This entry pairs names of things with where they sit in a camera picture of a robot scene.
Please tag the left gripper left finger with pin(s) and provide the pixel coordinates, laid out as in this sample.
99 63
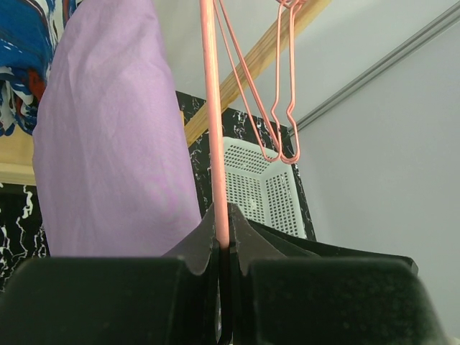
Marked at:
155 300

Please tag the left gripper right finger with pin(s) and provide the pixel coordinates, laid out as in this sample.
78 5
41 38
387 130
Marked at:
288 290

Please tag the purple trousers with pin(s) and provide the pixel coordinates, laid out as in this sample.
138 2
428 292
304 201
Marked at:
111 162

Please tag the pink hanger with purple trousers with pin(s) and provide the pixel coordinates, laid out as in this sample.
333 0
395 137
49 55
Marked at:
213 103

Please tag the blue patterned trousers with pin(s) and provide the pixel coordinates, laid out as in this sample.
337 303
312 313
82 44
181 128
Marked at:
30 32

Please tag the white plastic basket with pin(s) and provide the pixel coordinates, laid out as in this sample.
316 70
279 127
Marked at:
263 188

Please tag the wooden clothes rack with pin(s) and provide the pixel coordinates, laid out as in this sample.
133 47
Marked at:
17 150

